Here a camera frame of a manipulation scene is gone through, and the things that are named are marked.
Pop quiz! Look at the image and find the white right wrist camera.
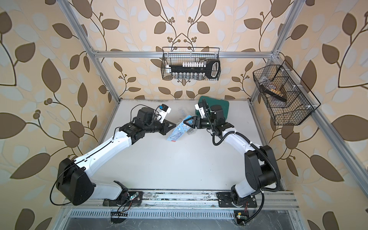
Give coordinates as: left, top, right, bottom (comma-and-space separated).
195, 103, 209, 119

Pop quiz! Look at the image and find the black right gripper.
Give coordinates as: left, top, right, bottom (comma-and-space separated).
184, 116, 217, 130

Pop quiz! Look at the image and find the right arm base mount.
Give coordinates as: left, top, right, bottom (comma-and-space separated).
216, 191, 257, 208

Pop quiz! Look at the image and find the black socket bit holder set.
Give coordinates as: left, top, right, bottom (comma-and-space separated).
167, 59, 221, 79

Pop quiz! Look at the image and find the aluminium frame bar back top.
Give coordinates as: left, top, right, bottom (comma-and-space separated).
92, 51, 274, 58

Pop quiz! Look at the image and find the aluminium frame post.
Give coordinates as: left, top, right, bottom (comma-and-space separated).
249, 0, 305, 103
57, 0, 120, 103

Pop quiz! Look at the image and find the aluminium frame rail right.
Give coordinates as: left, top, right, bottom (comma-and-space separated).
273, 54, 368, 197

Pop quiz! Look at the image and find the blue ruler set pouch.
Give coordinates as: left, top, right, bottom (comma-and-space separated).
166, 116, 194, 142

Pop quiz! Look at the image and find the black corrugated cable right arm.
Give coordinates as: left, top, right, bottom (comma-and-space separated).
201, 98, 281, 193

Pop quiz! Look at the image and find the black wire basket wall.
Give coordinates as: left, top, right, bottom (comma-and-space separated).
161, 46, 221, 81
253, 60, 321, 126

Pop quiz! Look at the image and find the aluminium frame post back left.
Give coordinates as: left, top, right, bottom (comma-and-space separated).
57, 0, 120, 103

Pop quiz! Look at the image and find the dark tool in right basket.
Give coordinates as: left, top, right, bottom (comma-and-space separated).
261, 85, 287, 102

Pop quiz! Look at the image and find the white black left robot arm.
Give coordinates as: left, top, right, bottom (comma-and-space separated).
54, 104, 176, 206

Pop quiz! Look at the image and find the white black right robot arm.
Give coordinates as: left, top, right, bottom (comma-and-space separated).
184, 101, 281, 207

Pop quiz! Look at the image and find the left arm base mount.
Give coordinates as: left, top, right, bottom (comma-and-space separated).
103, 180, 144, 207

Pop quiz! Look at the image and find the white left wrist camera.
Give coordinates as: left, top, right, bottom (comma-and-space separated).
157, 104, 171, 123

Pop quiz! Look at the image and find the aluminium frame post back right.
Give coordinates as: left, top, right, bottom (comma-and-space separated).
249, 0, 305, 103

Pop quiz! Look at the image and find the green plastic tool case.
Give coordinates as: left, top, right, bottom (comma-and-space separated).
198, 96, 230, 120

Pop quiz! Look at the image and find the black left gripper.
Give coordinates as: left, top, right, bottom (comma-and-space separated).
142, 117, 176, 136

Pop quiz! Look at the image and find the black wire basket right wall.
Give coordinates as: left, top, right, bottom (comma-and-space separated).
253, 60, 321, 126

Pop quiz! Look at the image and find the black wire basket back wall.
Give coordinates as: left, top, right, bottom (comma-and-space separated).
161, 46, 221, 81

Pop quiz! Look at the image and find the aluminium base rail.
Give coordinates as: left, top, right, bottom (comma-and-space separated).
61, 189, 300, 210

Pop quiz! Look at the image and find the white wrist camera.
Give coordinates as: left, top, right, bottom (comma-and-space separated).
157, 104, 171, 123
195, 103, 209, 119

